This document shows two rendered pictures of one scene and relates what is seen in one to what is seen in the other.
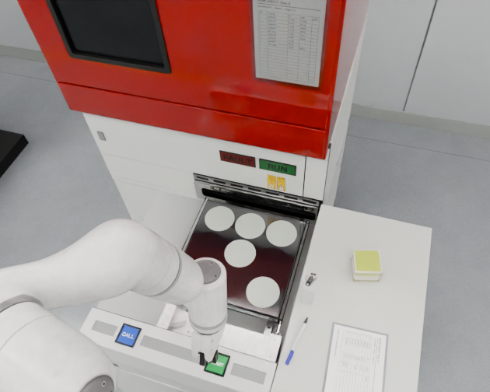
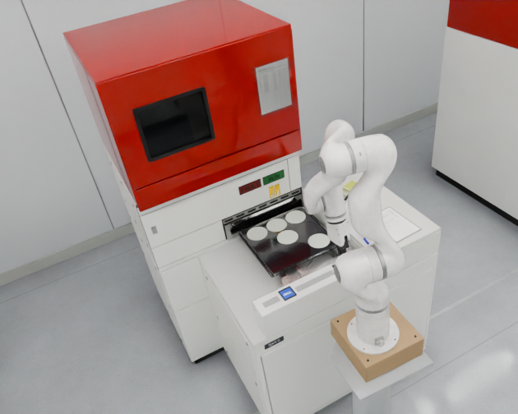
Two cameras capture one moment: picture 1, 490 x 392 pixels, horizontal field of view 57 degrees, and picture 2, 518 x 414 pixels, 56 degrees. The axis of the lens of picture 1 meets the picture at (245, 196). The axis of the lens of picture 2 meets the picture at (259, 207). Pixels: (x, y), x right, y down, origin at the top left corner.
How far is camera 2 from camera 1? 144 cm
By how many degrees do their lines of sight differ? 34
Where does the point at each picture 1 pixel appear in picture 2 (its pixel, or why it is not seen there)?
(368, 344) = (386, 214)
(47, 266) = (339, 131)
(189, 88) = (225, 143)
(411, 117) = not seen: hidden behind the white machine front
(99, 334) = (272, 305)
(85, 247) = (340, 123)
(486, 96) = not seen: hidden behind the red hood
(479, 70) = not seen: hidden behind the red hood
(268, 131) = (271, 147)
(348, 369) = (391, 226)
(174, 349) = (316, 280)
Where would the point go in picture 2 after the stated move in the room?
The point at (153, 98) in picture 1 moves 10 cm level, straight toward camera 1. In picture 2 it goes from (202, 164) to (221, 168)
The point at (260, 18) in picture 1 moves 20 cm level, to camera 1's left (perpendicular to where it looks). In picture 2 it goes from (261, 80) to (228, 99)
